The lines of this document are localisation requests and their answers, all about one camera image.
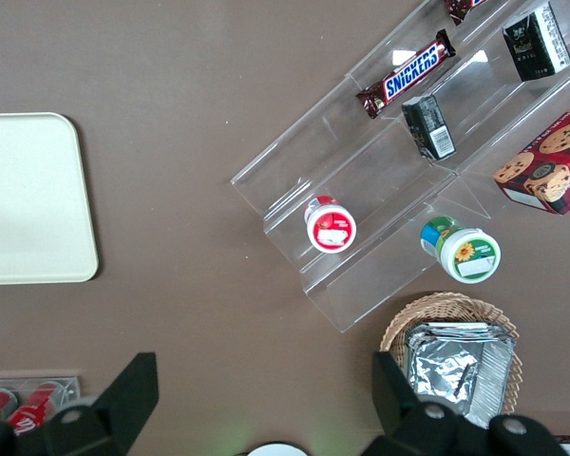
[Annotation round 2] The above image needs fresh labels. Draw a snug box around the Snickers chocolate bar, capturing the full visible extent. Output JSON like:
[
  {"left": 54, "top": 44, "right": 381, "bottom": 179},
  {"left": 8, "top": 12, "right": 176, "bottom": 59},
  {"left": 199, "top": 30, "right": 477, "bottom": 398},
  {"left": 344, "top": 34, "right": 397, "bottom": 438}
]
[
  {"left": 443, "top": 0, "right": 488, "bottom": 28},
  {"left": 355, "top": 28, "right": 458, "bottom": 121}
]

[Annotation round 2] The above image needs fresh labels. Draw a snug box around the cream plastic tray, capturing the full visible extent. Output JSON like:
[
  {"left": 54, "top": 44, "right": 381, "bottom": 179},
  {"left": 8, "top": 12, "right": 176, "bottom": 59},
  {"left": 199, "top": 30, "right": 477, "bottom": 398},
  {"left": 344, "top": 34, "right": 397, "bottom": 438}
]
[{"left": 0, "top": 111, "right": 100, "bottom": 287}]

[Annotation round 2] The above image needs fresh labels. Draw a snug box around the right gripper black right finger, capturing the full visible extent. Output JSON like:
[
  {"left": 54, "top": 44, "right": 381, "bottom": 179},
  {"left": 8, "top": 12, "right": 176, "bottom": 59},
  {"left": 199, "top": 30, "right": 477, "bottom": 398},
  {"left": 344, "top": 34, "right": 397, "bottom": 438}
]
[{"left": 364, "top": 351, "right": 494, "bottom": 456}]

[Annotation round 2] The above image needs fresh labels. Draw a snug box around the clear acrylic bottle rack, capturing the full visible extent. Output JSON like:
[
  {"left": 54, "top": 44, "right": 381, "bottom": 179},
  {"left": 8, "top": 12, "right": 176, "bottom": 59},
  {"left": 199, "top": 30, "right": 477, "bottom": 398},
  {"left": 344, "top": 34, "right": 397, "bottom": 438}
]
[{"left": 0, "top": 374, "right": 84, "bottom": 428}]

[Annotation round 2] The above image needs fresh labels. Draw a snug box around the light wicker basket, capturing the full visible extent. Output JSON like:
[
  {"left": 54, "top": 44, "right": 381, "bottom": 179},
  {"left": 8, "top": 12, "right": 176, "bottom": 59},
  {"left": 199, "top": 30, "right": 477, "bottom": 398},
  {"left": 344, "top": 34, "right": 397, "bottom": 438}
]
[{"left": 378, "top": 291, "right": 524, "bottom": 428}]

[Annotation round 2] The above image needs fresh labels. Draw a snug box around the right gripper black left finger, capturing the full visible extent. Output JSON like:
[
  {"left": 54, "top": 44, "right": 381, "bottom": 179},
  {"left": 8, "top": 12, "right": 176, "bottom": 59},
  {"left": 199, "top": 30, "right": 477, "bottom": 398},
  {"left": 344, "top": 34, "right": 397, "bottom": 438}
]
[{"left": 42, "top": 351, "right": 161, "bottom": 456}]

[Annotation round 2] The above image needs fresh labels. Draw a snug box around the small black carton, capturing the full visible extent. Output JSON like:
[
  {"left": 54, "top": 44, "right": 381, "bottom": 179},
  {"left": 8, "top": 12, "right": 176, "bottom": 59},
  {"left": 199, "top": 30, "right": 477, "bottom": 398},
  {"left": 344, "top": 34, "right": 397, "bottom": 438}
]
[
  {"left": 501, "top": 0, "right": 570, "bottom": 84},
  {"left": 401, "top": 92, "right": 458, "bottom": 162}
]

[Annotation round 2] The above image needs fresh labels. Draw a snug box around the stack of foil trays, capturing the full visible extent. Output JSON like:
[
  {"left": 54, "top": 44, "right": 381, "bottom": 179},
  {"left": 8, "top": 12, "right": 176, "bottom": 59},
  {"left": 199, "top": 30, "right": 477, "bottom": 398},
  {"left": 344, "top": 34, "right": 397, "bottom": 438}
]
[{"left": 405, "top": 321, "right": 517, "bottom": 431}]

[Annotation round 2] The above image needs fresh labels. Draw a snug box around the red tartan cookie box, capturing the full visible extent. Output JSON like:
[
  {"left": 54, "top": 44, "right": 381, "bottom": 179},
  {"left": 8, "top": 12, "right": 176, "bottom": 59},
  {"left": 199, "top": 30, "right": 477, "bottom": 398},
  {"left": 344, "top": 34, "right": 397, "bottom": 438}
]
[{"left": 492, "top": 94, "right": 570, "bottom": 217}]

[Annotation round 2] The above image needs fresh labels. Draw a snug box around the green lid jar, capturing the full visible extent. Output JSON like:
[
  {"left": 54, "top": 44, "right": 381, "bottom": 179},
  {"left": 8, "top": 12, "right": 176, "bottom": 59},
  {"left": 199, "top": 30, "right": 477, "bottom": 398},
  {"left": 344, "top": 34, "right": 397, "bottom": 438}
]
[{"left": 419, "top": 216, "right": 503, "bottom": 285}]

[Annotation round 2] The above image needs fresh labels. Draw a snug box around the red lid jar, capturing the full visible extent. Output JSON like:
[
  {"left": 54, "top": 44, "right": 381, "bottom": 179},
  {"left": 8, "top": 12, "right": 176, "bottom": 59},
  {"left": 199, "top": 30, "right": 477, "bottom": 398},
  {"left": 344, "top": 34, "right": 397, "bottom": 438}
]
[{"left": 303, "top": 194, "right": 359, "bottom": 255}]

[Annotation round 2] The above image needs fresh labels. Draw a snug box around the clear acrylic stepped stand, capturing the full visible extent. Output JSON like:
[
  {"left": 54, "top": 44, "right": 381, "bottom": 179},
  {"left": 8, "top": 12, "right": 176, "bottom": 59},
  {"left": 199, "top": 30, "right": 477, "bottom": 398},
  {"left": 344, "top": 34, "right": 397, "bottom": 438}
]
[
  {"left": 346, "top": 0, "right": 570, "bottom": 219},
  {"left": 230, "top": 70, "right": 492, "bottom": 334}
]

